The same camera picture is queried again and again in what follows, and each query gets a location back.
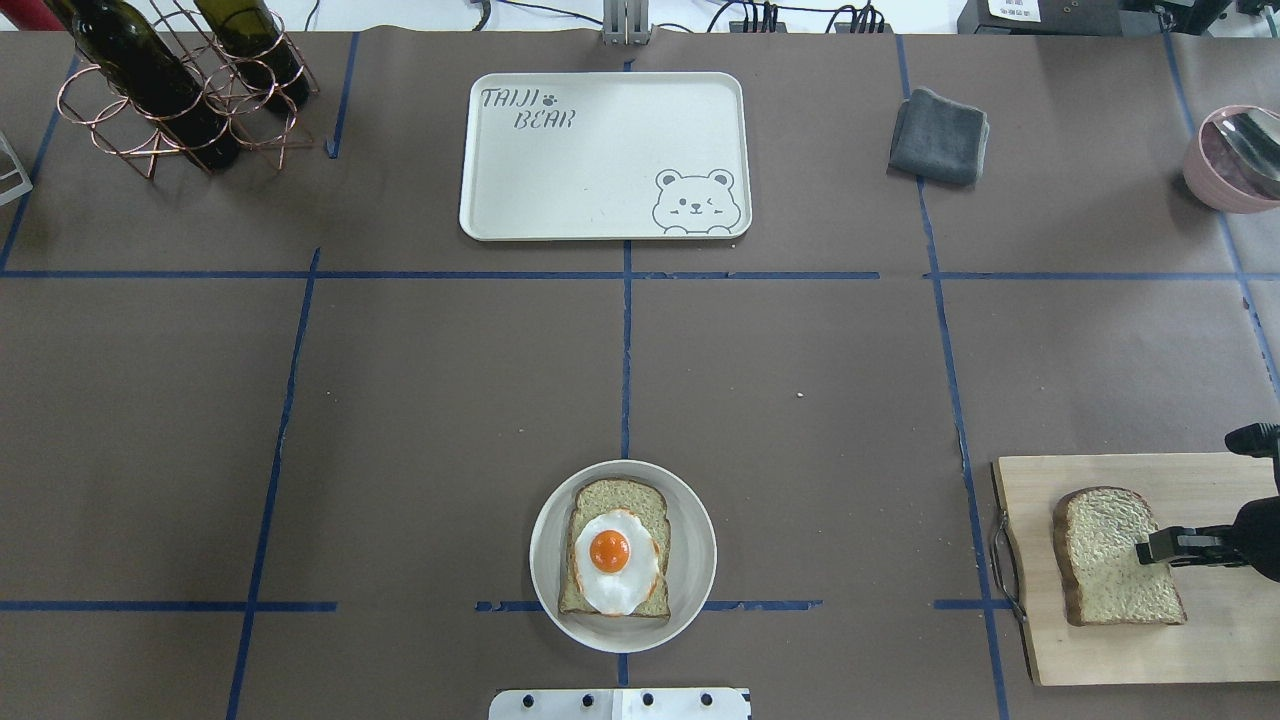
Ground black computer box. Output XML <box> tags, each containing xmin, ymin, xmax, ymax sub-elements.
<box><xmin>955</xmin><ymin>1</ymin><xmax>1162</xmax><ymax>37</ymax></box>

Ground white wire cup rack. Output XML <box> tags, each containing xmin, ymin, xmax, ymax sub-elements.
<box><xmin>0</xmin><ymin>133</ymin><xmax>35</xmax><ymax>206</ymax></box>

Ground wooden cutting board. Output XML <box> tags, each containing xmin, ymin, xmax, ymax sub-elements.
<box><xmin>995</xmin><ymin>452</ymin><xmax>1279</xmax><ymax>685</ymax></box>

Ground folded grey cloth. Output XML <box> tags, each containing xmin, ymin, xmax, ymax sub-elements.
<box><xmin>888</xmin><ymin>86</ymin><xmax>989</xmax><ymax>187</ymax></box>

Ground metal scoop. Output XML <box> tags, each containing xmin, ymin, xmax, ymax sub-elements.
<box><xmin>1212</xmin><ymin>108</ymin><xmax>1279</xmax><ymax>199</ymax></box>

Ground green wine bottle middle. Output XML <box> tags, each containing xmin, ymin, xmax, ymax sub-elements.
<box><xmin>196</xmin><ymin>1</ymin><xmax>311</xmax><ymax>115</ymax></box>

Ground white round plate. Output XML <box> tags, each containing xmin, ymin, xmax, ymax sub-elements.
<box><xmin>529</xmin><ymin>459</ymin><xmax>718</xmax><ymax>653</ymax></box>

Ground pink bowl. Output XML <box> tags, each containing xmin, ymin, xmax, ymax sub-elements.
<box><xmin>1181</xmin><ymin>105</ymin><xmax>1279</xmax><ymax>214</ymax></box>

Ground copper wire bottle rack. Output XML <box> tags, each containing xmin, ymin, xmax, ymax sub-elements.
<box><xmin>49</xmin><ymin>1</ymin><xmax>317</xmax><ymax>179</ymax></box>

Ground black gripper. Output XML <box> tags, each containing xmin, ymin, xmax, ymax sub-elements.
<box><xmin>1135</xmin><ymin>423</ymin><xmax>1279</xmax><ymax>583</ymax></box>

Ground green wine bottle front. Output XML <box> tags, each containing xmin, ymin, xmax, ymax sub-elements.
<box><xmin>44</xmin><ymin>1</ymin><xmax>241</xmax><ymax>170</ymax></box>

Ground bread slice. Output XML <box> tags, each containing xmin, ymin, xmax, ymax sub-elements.
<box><xmin>1052</xmin><ymin>486</ymin><xmax>1188</xmax><ymax>626</ymax></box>
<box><xmin>557</xmin><ymin>478</ymin><xmax>672</xmax><ymax>620</ymax></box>

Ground fried egg toy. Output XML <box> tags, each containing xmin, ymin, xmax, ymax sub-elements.
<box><xmin>573</xmin><ymin>509</ymin><xmax>660</xmax><ymax>618</ymax></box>

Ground aluminium frame post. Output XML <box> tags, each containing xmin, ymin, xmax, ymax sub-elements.
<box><xmin>602</xmin><ymin>0</ymin><xmax>653</xmax><ymax>46</ymax></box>

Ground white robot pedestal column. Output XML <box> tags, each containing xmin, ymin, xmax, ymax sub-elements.
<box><xmin>488</xmin><ymin>687</ymin><xmax>753</xmax><ymax>719</ymax></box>

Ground green wine bottle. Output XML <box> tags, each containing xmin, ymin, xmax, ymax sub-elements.
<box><xmin>44</xmin><ymin>1</ymin><xmax>241</xmax><ymax>170</ymax></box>
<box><xmin>196</xmin><ymin>1</ymin><xmax>311</xmax><ymax>115</ymax></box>

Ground cream bear tray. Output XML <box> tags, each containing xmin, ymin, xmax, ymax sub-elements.
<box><xmin>458</xmin><ymin>70</ymin><xmax>753</xmax><ymax>242</ymax></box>

